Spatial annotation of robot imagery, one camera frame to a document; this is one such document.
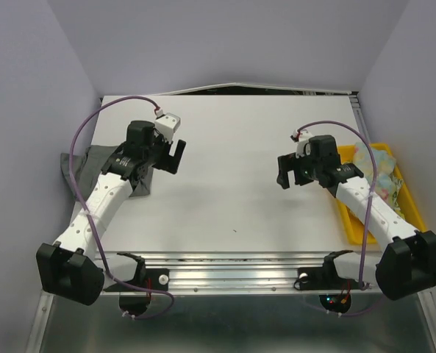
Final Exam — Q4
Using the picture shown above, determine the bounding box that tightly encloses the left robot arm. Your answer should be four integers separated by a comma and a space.
36, 114, 186, 305

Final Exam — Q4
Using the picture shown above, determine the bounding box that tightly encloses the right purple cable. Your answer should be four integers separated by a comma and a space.
294, 121, 387, 319

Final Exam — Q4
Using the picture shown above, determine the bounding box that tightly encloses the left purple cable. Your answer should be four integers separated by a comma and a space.
67, 96, 175, 320

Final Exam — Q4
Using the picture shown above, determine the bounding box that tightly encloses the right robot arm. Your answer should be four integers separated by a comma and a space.
276, 130, 436, 300

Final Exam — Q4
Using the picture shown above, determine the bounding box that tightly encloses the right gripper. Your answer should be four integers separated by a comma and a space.
276, 149, 322, 189

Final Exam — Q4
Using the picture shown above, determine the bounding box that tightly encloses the purple cable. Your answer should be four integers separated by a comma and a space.
294, 121, 387, 319
67, 96, 175, 320

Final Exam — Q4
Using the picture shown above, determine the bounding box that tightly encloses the lemon print skirt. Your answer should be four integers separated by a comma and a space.
386, 176, 413, 219

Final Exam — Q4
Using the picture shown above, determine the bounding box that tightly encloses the folded grey skirt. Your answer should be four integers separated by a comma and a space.
73, 145, 153, 200

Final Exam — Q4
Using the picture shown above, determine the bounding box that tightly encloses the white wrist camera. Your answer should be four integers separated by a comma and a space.
290, 129, 313, 158
154, 110, 181, 144

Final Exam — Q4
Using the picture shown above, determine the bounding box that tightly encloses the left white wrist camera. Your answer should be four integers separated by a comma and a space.
154, 110, 181, 144

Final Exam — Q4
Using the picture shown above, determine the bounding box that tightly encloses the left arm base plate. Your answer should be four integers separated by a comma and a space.
103, 252, 171, 320

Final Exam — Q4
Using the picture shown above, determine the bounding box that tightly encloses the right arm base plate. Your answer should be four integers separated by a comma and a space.
293, 250, 360, 316

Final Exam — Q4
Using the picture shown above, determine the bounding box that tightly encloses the pastel floral skirt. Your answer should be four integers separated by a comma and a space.
352, 142, 396, 203

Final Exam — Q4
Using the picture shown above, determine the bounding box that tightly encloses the aluminium rail frame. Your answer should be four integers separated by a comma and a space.
26, 252, 436, 352

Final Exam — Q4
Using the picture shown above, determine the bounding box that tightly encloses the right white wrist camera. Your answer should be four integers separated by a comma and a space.
290, 129, 313, 158

